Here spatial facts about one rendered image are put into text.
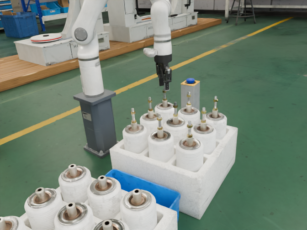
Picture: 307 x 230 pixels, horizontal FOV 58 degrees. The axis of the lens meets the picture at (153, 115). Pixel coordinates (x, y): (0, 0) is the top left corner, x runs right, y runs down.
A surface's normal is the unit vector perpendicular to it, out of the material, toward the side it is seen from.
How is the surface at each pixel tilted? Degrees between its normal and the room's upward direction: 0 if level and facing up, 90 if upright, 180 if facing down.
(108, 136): 90
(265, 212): 0
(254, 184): 0
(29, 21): 92
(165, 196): 88
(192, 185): 90
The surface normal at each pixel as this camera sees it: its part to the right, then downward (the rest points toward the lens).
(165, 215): -0.06, -0.90
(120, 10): -0.65, 0.37
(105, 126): 0.76, 0.25
